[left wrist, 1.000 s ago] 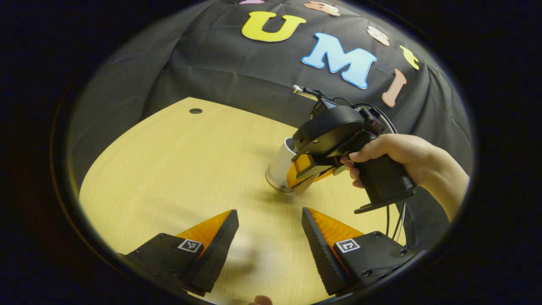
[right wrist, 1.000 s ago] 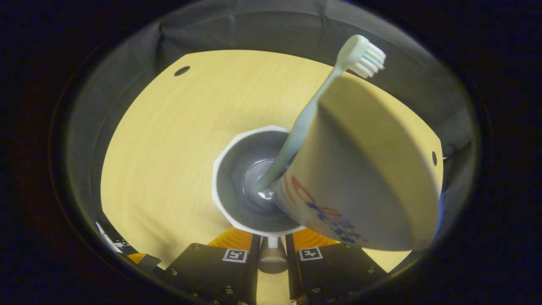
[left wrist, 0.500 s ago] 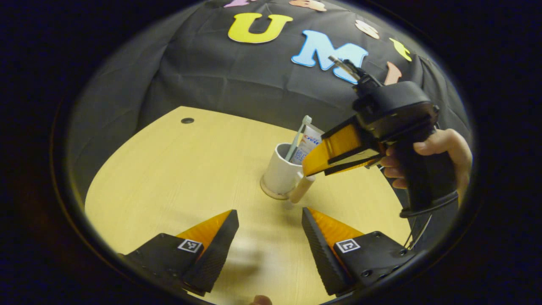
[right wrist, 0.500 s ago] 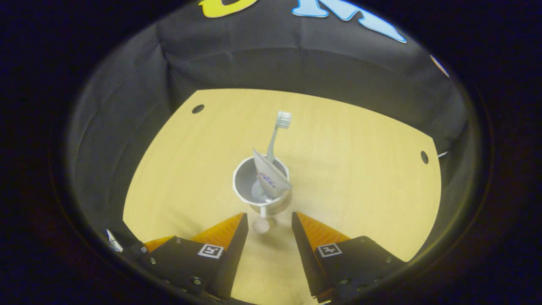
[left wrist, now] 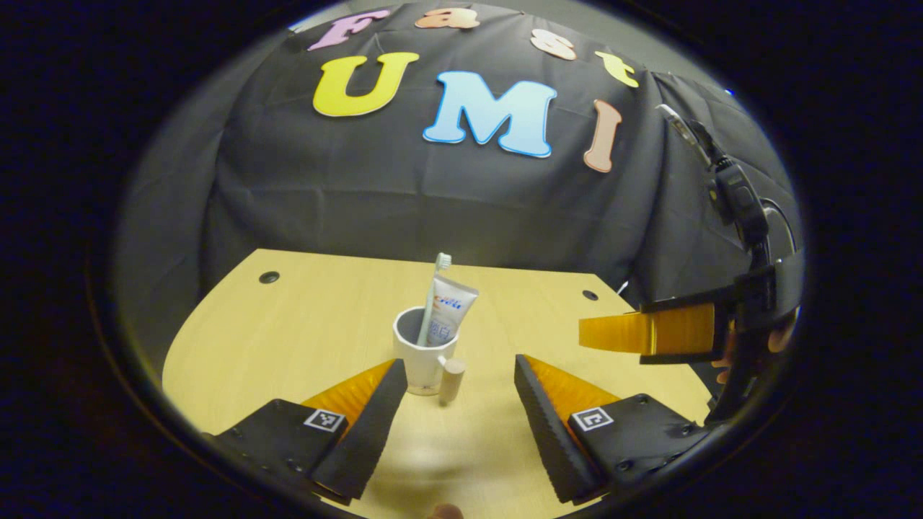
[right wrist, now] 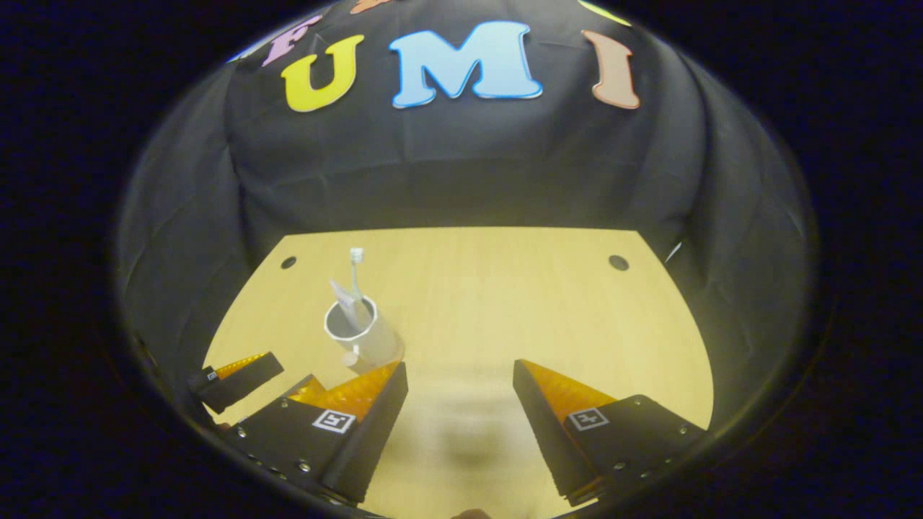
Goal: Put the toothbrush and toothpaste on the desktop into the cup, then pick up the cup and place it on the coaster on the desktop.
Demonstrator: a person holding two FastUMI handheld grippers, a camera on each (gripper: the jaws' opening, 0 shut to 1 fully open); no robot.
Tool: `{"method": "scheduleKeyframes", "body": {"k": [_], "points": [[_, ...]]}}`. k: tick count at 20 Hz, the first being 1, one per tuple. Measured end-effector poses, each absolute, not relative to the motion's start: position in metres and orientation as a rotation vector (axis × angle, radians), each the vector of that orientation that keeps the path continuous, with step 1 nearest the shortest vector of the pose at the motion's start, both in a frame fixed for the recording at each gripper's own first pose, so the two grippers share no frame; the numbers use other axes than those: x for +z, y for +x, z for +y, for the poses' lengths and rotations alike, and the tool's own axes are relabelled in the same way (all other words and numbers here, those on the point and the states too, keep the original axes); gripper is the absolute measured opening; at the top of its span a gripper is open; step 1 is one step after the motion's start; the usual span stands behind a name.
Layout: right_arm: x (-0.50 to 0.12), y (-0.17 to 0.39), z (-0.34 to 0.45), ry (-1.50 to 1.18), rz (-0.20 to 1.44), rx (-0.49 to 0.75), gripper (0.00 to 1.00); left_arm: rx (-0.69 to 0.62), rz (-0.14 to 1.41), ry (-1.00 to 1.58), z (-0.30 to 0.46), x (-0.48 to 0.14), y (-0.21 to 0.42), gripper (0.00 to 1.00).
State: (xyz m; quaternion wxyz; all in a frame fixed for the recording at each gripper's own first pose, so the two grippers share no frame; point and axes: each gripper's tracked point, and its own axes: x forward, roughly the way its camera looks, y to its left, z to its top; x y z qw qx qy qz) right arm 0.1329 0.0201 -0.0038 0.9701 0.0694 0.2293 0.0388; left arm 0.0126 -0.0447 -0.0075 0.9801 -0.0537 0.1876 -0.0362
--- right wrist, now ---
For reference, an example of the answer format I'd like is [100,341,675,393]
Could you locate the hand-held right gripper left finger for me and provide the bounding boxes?
[218,360,410,505]

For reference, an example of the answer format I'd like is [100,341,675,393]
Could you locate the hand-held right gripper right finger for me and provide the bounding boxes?
[512,358,707,507]

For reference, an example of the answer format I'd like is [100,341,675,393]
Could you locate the white cup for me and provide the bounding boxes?
[324,294,406,376]

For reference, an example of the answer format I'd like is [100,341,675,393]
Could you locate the white toothpaste tube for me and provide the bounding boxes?
[330,280,365,332]

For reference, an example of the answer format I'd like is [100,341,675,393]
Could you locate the white toothbrush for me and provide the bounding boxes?
[349,248,372,311]

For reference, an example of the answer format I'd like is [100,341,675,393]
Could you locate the wooden desktop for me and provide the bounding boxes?
[203,227,715,519]

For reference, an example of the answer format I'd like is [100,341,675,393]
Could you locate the black backdrop cloth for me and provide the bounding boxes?
[115,0,819,462]

